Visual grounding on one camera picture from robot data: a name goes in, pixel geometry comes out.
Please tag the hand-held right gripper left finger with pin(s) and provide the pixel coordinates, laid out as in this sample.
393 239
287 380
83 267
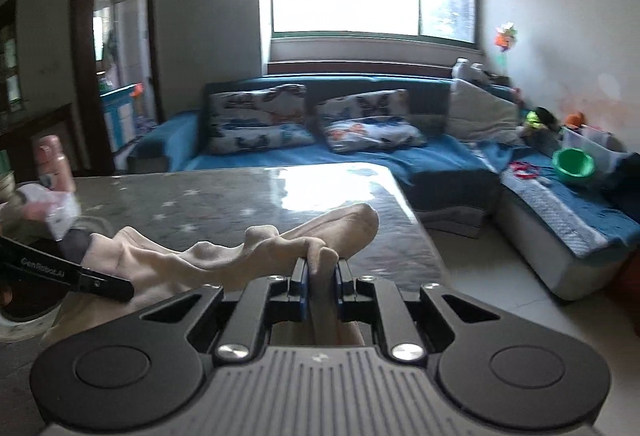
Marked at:
303 291

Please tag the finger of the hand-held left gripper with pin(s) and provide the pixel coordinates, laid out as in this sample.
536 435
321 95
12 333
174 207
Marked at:
107 286

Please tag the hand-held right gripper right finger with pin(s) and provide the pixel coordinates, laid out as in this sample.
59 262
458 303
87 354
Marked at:
344 291

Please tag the beige t-shirt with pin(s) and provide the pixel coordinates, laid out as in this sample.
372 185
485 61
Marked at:
225 261

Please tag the white tissue pack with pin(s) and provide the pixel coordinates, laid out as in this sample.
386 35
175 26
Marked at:
55 208

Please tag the pink thermos bottle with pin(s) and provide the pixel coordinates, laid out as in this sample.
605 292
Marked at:
52 161

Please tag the dark wooden cabinet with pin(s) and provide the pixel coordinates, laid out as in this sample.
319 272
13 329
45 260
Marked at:
45 136

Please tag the blue sofa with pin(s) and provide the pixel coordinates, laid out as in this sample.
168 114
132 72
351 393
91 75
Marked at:
450 161

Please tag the butterfly print cushion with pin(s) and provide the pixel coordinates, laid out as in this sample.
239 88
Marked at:
260 119
370 124

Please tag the grey quilted mat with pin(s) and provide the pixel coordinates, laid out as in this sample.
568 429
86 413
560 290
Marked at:
550 211

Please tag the beige cushion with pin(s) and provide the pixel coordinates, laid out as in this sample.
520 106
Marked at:
482 114

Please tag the white plush toy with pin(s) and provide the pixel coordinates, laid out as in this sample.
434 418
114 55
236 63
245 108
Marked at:
467 69

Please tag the yellow green toy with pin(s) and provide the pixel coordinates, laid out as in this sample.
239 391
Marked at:
533 120

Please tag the green plastic potty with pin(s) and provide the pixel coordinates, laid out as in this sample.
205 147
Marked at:
574 166

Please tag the orange toy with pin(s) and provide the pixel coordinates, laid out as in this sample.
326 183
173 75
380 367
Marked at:
575 119

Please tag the white storage box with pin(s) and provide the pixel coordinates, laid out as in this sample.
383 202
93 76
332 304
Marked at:
595 144

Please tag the colourful pinwheel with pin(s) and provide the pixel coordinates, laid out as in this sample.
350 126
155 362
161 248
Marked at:
505 39

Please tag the dark door frame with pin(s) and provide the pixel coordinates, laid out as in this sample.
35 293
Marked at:
80 66

